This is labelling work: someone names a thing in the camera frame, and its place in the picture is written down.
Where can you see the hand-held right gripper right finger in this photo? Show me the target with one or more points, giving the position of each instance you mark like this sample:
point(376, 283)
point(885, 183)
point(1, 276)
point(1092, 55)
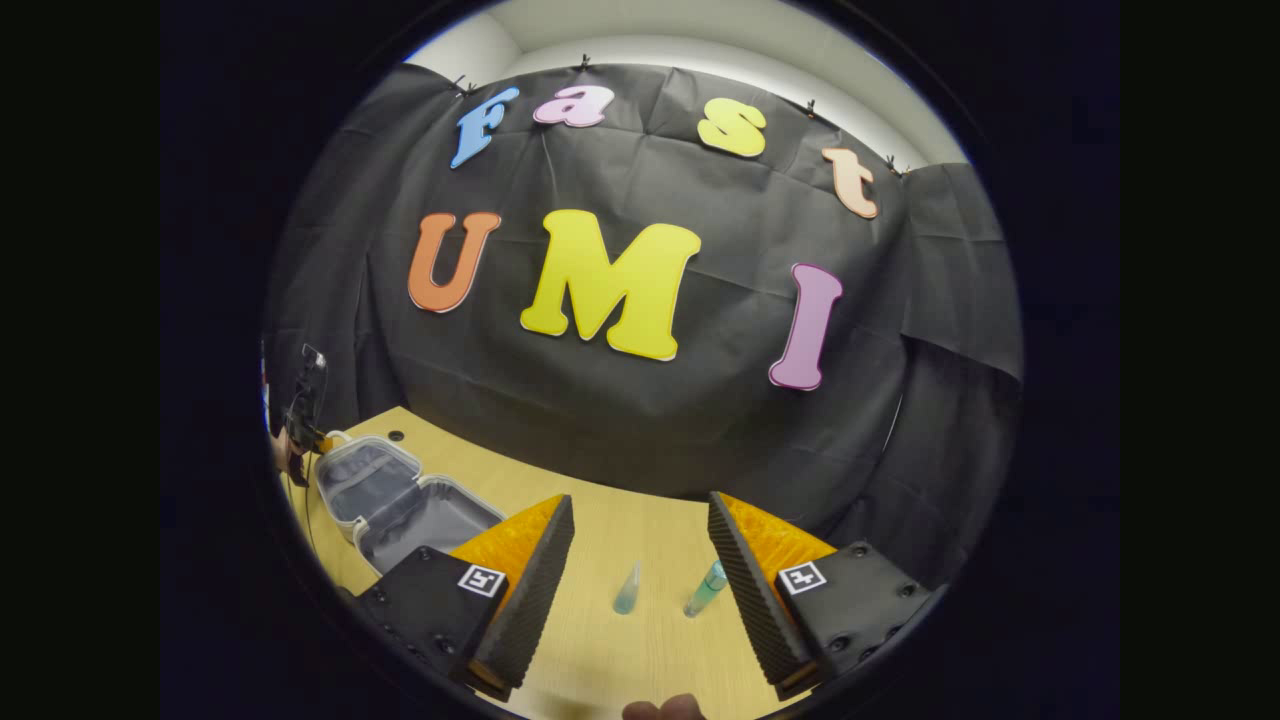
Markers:
point(755, 600)

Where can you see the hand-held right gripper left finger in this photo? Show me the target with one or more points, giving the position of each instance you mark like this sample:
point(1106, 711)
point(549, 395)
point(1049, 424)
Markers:
point(530, 600)

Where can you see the teal blue bottle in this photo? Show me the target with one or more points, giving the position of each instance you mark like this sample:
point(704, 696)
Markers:
point(703, 595)

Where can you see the white and blue tube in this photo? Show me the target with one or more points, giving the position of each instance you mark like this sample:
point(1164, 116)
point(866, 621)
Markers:
point(627, 597)

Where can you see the white suitcase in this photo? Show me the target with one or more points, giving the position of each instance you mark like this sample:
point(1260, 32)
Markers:
point(430, 520)

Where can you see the black backdrop cloth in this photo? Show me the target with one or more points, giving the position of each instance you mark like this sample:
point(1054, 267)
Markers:
point(650, 430)

